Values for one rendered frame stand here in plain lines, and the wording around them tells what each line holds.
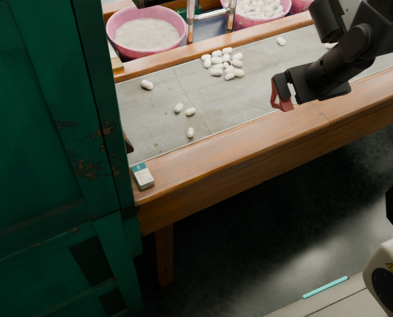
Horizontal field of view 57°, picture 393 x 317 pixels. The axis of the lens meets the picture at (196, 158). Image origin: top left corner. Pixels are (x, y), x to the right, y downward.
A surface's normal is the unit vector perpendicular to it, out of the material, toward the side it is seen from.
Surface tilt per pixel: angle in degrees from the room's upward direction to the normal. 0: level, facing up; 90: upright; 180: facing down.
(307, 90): 27
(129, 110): 0
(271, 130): 0
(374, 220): 0
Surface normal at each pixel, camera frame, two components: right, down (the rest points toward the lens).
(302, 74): 0.22, -0.18
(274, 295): 0.05, -0.59
